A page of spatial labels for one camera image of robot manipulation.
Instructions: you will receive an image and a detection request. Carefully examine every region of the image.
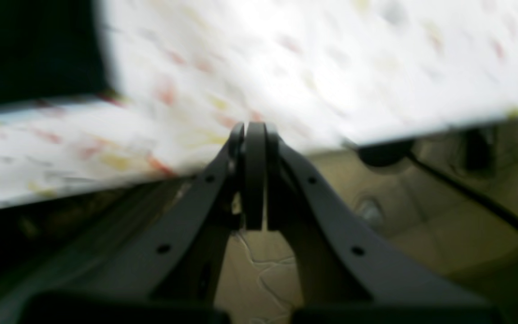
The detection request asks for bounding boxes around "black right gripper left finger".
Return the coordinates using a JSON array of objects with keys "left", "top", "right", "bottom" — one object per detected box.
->
[{"left": 20, "top": 122, "right": 267, "bottom": 324}]

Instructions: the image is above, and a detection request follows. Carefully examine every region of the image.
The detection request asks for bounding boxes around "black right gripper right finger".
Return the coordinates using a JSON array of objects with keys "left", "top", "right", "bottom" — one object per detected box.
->
[{"left": 266, "top": 124, "right": 498, "bottom": 324}]

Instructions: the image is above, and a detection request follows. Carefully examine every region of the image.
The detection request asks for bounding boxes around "black t-shirt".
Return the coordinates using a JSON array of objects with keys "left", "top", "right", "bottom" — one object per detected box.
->
[{"left": 0, "top": 0, "right": 108, "bottom": 105}]

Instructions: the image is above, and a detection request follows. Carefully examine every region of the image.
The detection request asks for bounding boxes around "terrazzo pattern tablecloth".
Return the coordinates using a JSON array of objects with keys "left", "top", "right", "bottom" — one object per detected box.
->
[{"left": 0, "top": 0, "right": 518, "bottom": 209}]

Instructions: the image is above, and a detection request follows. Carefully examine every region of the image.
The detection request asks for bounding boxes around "black floor cable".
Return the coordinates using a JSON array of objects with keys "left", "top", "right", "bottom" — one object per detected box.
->
[{"left": 358, "top": 139, "right": 518, "bottom": 252}]

